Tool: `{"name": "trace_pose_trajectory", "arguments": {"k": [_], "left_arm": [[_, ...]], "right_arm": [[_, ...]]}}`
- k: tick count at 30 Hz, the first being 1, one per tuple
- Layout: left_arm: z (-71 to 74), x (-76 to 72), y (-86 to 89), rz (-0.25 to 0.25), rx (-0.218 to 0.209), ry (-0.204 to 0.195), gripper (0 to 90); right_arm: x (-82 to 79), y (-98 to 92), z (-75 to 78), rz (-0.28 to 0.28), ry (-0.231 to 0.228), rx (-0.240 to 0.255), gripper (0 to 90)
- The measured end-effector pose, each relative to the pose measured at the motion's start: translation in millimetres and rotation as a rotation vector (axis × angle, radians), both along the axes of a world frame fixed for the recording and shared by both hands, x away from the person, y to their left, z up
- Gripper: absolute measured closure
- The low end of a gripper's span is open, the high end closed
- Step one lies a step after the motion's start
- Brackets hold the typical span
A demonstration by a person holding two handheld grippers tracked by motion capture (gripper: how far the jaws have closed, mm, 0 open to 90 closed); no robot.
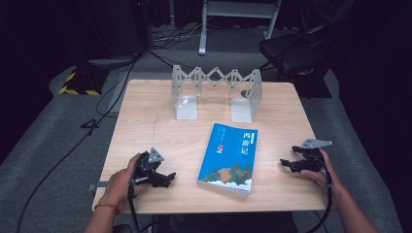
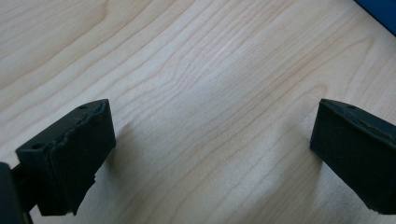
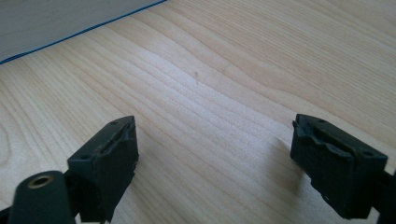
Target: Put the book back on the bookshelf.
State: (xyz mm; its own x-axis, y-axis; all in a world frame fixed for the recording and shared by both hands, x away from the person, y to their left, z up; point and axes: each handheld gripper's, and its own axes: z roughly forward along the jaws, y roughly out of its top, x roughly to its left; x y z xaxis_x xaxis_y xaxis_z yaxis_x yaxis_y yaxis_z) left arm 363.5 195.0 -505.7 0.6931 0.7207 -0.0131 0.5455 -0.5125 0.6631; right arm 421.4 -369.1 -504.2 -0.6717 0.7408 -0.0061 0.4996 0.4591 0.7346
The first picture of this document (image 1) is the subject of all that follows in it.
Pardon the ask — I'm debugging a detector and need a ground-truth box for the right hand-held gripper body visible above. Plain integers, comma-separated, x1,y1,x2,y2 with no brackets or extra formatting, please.
299,138,333,173

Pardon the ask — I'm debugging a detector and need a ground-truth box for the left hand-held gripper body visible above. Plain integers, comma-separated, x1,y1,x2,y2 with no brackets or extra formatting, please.
132,148,165,188

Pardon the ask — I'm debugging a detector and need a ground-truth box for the blue book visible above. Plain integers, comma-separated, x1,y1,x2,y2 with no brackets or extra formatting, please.
196,121,259,197

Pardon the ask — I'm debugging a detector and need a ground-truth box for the white expandable bookend rack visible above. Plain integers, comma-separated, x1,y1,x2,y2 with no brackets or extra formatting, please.
171,64,264,124

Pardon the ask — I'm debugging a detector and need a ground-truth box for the person's right hand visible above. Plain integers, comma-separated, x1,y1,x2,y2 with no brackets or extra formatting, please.
300,149,341,190

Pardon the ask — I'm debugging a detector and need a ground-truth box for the person's left hand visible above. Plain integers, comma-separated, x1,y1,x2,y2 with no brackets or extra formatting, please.
102,153,142,208

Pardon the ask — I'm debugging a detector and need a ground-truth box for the grey tape strip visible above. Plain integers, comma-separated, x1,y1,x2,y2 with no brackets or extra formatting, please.
87,181,109,192

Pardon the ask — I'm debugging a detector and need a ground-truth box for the black chair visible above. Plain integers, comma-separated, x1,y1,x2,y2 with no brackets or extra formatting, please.
257,22,334,98

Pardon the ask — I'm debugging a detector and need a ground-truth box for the yellow and black striped base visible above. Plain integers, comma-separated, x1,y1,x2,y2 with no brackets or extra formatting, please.
58,66,110,97

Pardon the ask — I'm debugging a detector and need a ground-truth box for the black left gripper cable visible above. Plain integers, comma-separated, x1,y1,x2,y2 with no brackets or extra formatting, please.
126,179,142,233

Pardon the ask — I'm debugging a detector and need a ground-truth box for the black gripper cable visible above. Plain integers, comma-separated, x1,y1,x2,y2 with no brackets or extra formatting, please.
305,150,334,233
126,179,142,233

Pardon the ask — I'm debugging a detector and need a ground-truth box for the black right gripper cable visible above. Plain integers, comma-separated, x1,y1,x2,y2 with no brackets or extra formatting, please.
305,150,334,233

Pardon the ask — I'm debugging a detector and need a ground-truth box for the red and yellow bracelet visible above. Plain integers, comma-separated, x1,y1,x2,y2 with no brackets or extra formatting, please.
93,202,120,216

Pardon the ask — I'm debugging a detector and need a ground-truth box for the long black floor cable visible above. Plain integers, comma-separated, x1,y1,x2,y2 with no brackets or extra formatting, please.
15,52,144,233

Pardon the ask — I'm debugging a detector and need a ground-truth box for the bundle of floor cables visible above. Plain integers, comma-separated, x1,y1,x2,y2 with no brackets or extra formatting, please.
147,20,210,51

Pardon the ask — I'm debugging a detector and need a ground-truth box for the white metal stand frame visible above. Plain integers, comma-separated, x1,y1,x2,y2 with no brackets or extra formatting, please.
197,0,282,56

